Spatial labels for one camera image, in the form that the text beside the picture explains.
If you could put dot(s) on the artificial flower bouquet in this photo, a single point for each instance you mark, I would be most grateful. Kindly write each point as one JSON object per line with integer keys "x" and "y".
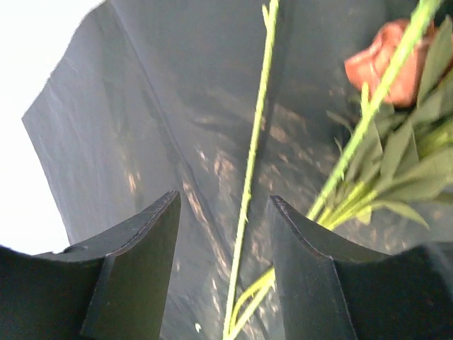
{"x": 400, "y": 151}

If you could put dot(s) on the black wrapping paper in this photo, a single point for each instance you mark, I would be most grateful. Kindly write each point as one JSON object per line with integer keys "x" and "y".
{"x": 159, "y": 96}

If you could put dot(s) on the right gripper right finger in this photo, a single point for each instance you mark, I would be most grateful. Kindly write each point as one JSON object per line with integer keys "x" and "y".
{"x": 332, "y": 288}

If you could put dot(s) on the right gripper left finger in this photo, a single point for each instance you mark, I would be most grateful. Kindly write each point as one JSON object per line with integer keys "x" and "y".
{"x": 110, "y": 286}

